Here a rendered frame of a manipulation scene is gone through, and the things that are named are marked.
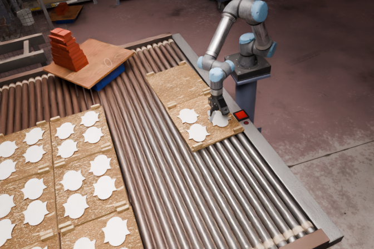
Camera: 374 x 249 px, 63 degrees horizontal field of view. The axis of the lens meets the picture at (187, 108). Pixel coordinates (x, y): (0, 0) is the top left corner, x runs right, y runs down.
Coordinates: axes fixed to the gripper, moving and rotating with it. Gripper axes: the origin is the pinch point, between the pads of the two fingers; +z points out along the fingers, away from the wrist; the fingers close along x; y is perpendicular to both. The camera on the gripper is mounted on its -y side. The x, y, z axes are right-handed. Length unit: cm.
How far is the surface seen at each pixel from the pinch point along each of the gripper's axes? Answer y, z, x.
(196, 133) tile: -4.4, -0.2, 17.8
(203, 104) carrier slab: 18.1, 0.7, 1.9
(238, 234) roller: -67, 3, 28
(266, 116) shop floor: 63, 94, -89
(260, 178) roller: -46.8, 3.0, 1.5
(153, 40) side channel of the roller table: 114, -1, 2
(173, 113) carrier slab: 20.1, 0.6, 22.5
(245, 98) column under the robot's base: 37, 30, -44
